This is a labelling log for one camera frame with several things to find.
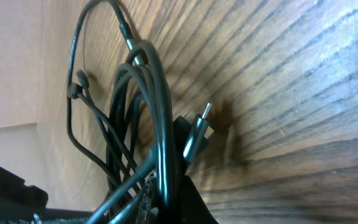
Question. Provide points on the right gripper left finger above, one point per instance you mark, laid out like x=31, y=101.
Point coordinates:
x=147, y=209

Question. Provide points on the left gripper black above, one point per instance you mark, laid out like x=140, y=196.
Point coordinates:
x=21, y=203

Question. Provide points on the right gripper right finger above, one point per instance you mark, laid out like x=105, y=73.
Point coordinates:
x=193, y=208

